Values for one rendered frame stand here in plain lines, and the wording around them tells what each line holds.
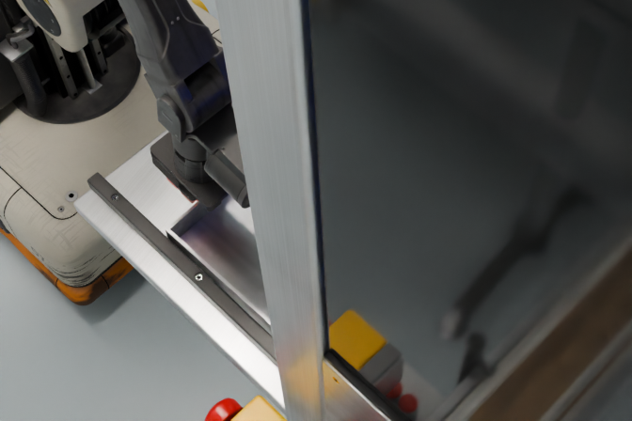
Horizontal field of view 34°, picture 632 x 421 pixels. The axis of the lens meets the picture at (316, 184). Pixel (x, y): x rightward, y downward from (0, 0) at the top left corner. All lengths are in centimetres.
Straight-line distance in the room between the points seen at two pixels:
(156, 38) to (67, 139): 116
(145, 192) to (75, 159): 79
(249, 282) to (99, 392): 98
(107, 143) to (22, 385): 52
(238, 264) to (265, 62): 73
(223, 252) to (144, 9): 39
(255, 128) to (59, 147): 153
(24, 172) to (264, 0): 164
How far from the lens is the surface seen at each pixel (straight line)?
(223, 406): 105
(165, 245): 126
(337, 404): 92
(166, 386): 216
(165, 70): 100
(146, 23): 99
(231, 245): 127
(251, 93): 59
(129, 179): 134
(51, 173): 210
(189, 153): 111
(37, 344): 226
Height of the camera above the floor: 200
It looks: 59 degrees down
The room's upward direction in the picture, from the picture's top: 4 degrees counter-clockwise
